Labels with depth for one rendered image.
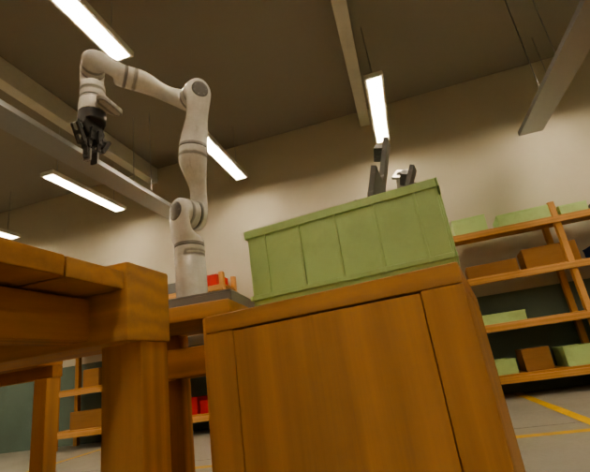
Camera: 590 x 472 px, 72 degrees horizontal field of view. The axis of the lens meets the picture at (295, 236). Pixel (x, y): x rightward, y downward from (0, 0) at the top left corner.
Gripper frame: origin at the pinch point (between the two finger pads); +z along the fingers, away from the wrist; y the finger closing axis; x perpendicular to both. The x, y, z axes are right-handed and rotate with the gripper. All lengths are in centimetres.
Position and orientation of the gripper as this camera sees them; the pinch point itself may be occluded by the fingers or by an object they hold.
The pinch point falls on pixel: (91, 156)
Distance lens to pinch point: 128.8
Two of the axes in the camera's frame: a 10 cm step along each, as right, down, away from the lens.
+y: -2.8, -2.7, -9.2
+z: 1.4, 9.4, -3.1
